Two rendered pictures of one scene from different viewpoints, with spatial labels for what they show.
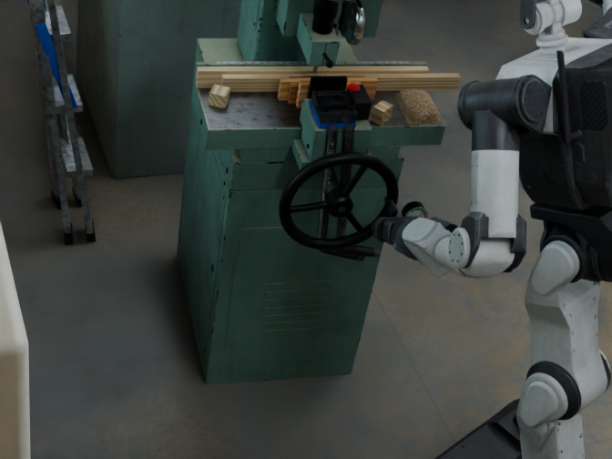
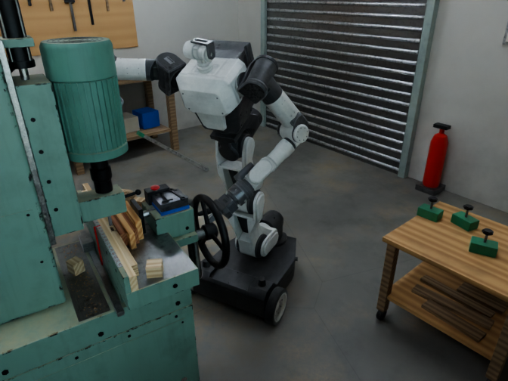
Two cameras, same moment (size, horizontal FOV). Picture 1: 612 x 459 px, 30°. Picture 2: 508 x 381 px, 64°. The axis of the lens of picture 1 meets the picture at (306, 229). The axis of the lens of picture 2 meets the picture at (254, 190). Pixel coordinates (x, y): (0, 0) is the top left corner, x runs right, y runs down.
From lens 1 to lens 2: 2.68 m
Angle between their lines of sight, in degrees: 82
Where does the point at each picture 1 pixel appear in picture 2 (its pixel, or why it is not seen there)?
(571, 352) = not seen: hidden behind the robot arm
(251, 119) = (171, 252)
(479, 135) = (277, 89)
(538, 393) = (260, 202)
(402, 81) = not seen: hidden behind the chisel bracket
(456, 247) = (302, 133)
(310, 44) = (119, 197)
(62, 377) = not seen: outside the picture
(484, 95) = (267, 73)
